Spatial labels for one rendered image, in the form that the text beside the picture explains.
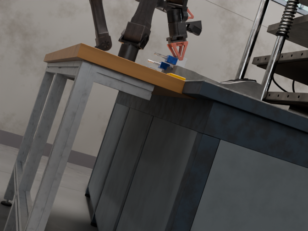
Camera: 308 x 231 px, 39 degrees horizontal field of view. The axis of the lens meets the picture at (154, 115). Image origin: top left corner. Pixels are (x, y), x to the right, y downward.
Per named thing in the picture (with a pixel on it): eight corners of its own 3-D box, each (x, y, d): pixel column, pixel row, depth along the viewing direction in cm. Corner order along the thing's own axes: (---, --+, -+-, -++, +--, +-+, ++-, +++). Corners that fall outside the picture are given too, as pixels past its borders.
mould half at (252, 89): (169, 86, 172) (180, 54, 172) (156, 86, 198) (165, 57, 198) (280, 125, 183) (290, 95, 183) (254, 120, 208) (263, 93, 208)
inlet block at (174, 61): (153, 59, 176) (157, 46, 176) (151, 59, 181) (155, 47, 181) (182, 71, 179) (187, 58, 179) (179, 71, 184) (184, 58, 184)
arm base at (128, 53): (132, 50, 161) (114, 43, 159) (148, 47, 142) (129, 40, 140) (125, 70, 161) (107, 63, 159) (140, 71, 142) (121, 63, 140)
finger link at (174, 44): (185, 59, 183) (183, 36, 182) (190, 59, 177) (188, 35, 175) (170, 61, 182) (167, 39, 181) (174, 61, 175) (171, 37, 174)
